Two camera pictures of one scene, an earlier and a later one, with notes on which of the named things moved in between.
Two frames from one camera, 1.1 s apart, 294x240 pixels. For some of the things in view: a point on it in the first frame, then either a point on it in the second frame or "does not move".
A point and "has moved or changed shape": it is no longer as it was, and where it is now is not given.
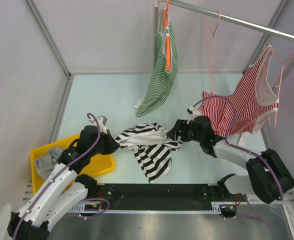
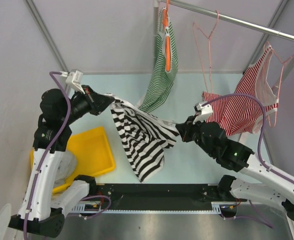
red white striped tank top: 255,101 does not move
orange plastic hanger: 168,42 does not move
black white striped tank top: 152,147 has moved or changed shape
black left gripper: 112,145 to 97,102
